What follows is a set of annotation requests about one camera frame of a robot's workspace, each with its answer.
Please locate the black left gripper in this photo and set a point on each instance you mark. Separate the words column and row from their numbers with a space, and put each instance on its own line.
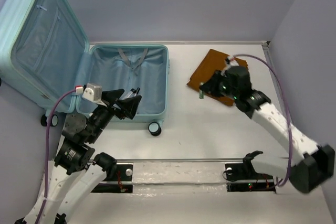
column 129, row 106

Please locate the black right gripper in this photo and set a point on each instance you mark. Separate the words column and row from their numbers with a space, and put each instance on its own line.
column 212, row 86

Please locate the clear bottle with black cap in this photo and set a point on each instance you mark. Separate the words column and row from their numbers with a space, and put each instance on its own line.
column 133, row 92

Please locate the brown cloth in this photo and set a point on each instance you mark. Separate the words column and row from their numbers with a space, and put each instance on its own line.
column 214, row 60

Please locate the light blue hard-shell suitcase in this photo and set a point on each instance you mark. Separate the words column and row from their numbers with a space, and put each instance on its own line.
column 45, row 53

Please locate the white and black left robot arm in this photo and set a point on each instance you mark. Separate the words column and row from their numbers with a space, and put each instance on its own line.
column 75, row 171

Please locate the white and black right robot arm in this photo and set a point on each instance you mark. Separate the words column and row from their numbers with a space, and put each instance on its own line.
column 308, row 164

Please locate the small green object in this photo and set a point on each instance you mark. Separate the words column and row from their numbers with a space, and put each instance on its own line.
column 201, row 93

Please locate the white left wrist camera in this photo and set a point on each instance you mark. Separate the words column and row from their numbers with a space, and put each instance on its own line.
column 91, row 92

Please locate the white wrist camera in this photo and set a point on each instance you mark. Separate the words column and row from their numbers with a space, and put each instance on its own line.
column 230, row 61
column 91, row 92

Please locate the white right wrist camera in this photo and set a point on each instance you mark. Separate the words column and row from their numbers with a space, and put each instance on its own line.
column 230, row 61

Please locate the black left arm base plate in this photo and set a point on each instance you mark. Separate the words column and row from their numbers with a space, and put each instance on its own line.
column 118, row 183

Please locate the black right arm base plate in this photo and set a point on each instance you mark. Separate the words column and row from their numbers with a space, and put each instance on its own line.
column 237, row 180

